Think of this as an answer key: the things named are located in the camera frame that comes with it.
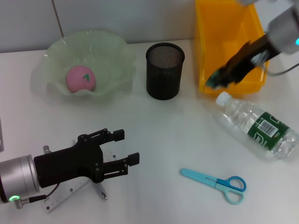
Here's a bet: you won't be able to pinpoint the translucent green glass fruit plate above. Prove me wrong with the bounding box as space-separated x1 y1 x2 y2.
30 29 138 103

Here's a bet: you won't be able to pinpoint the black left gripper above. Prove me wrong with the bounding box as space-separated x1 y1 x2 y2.
34 128 140 189

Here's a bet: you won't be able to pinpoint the yellow plastic storage bin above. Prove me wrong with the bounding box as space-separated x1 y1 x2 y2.
195 0 271 95

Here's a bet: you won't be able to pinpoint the green plastic wrapper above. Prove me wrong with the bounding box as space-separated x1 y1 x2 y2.
204 72 225 91

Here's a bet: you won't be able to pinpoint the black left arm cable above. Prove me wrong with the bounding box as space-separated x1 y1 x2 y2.
14 183 59 210

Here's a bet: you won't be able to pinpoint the black mesh pen cup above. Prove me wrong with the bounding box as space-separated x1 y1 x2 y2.
145 42 185 101

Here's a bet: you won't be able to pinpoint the clear water bottle green label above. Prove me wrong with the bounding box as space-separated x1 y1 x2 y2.
215 91 299 159

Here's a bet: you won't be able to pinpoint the pink peach ball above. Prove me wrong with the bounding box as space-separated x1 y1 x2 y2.
65 65 96 93

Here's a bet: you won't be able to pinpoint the silver ballpoint pen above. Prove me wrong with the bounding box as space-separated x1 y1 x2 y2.
71 139 108 201

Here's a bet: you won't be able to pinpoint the blue scissors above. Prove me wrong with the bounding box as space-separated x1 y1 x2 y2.
179 168 247 205

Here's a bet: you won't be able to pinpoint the clear plastic ruler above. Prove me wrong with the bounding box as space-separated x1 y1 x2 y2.
41 151 119 214

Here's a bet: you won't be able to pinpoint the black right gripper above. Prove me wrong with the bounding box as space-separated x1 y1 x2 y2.
206 34 278 89

